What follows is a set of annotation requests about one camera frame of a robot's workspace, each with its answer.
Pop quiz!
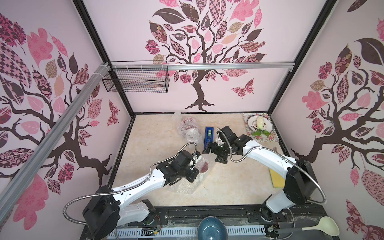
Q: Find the blue tape dispenser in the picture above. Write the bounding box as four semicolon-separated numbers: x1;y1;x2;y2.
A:
204;127;214;149

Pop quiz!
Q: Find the white mug red interior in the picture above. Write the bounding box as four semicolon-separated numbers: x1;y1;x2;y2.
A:
197;161;210;174

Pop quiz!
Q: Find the lavender mug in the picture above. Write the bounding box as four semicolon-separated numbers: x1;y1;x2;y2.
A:
186;128;200;141

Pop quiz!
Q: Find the red mug black handle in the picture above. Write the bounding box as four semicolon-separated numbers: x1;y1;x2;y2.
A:
181;117;198;131

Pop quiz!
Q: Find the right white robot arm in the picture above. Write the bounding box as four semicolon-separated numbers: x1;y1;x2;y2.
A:
206;126;321;220

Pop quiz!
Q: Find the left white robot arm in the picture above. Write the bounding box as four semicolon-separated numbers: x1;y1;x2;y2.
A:
83;151;201;240

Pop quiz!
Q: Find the white green toy vegetable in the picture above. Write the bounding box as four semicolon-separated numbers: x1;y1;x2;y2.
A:
252;116;271;137

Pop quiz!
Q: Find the white decorated plate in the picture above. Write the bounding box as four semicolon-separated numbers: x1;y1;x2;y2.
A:
245;115;275;134

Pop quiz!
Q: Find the yellow sponge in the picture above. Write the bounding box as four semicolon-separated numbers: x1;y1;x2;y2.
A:
269;169;285;189

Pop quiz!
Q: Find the blue ceramic bowl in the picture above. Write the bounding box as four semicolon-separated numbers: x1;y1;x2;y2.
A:
197;216;228;240

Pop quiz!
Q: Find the left metal flex conduit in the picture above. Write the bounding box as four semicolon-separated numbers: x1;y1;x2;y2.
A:
63;142;200;227

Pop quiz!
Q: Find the white slotted cable duct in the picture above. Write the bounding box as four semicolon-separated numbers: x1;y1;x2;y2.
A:
117;225;266;240

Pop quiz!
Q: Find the rear aluminium frame bar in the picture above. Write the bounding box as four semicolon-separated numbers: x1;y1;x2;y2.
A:
112;62;295;71

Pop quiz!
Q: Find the aluminium frame bar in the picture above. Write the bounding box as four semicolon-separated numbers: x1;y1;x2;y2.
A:
112;62;295;71
1;63;110;223

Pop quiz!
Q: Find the black wire basket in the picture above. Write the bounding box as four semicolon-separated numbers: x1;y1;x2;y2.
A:
103;60;170;93

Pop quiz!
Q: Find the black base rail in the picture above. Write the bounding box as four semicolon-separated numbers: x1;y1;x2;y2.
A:
79;203;340;240

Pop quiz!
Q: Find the cream ladle grey handle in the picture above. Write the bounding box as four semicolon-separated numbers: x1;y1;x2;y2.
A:
274;217;340;237

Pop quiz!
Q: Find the left aluminium frame bar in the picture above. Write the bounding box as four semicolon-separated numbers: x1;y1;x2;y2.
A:
1;63;110;223

